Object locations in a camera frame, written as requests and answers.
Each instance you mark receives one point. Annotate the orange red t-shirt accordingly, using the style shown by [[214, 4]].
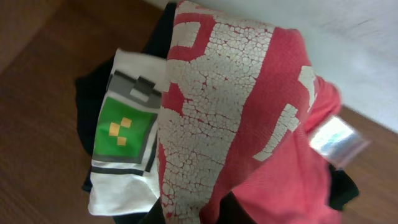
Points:
[[247, 129]]

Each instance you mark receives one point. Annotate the white folded t-shirt green print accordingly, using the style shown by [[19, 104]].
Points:
[[123, 167]]

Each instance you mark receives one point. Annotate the black folded garment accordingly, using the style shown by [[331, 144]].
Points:
[[90, 91]]

